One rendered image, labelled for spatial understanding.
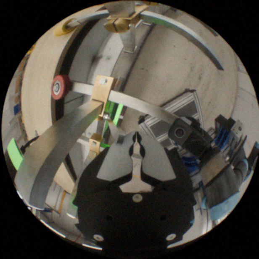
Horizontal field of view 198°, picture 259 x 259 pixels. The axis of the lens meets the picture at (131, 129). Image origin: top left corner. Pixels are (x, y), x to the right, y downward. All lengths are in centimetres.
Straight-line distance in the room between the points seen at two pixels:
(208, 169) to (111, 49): 61
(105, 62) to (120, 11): 40
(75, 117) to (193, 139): 22
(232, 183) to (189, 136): 15
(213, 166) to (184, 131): 10
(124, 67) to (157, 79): 77
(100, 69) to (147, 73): 71
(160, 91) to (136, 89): 30
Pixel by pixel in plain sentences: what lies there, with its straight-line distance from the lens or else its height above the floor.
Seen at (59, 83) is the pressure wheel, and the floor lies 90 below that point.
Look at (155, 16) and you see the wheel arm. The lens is 23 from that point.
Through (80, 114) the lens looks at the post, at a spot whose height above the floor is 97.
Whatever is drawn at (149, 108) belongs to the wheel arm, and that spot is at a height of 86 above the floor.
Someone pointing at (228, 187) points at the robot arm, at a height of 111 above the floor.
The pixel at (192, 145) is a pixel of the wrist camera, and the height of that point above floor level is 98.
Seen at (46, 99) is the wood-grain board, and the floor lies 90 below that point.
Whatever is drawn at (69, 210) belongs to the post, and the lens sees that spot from 34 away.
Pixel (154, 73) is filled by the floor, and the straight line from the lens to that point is 113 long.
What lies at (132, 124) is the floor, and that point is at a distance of 123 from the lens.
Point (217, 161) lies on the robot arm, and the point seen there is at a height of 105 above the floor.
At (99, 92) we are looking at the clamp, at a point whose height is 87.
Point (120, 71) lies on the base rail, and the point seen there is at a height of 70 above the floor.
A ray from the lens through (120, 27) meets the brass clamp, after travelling 19.
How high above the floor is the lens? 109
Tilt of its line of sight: 59 degrees down
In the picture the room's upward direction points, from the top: 176 degrees counter-clockwise
